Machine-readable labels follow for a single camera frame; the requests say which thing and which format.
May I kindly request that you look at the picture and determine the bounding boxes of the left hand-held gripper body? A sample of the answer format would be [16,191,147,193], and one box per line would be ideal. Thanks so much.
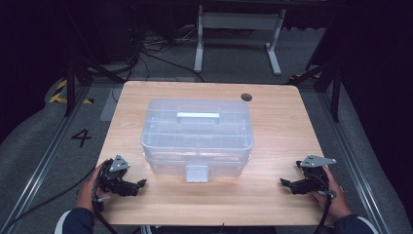
[96,154,132,195]

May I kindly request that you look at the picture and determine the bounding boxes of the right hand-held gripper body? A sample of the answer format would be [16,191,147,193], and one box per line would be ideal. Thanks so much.
[295,154,337,195]

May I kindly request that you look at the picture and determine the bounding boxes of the clear plastic storage box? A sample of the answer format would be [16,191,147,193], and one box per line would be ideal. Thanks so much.
[143,154,252,184]

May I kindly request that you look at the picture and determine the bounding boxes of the clear plastic box lid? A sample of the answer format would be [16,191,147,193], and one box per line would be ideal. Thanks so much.
[139,97,255,163]

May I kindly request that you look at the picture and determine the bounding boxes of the person's left hand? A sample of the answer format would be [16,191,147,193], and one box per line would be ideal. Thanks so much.
[76,163,112,215]

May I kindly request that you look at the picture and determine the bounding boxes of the person's right hand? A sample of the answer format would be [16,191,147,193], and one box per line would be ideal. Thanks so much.
[310,165,354,222]

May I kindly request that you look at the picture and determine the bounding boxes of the black metal stand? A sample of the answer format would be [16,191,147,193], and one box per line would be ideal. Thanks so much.
[288,59,343,124]
[62,53,127,118]

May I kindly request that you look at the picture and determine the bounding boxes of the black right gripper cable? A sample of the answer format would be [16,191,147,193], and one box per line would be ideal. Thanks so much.
[312,191,335,234]

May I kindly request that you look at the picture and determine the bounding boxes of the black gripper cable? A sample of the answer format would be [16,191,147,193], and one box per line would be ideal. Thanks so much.
[312,191,335,234]
[91,159,120,234]

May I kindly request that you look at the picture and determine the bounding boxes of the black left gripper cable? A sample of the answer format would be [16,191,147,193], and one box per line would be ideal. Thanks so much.
[91,159,120,234]

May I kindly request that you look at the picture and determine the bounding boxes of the grey metal floor rail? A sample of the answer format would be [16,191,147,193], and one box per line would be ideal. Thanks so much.
[317,91,394,234]
[0,82,94,230]

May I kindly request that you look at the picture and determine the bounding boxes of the thin black floor cable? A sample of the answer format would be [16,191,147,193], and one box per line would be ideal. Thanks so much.
[0,164,98,234]

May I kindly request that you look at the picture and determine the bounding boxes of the bundle of black floor cables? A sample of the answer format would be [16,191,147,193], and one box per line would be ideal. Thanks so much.
[128,23,207,84]

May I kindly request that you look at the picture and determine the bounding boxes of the white metal desk frame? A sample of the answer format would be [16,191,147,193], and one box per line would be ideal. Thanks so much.
[193,4,287,77]

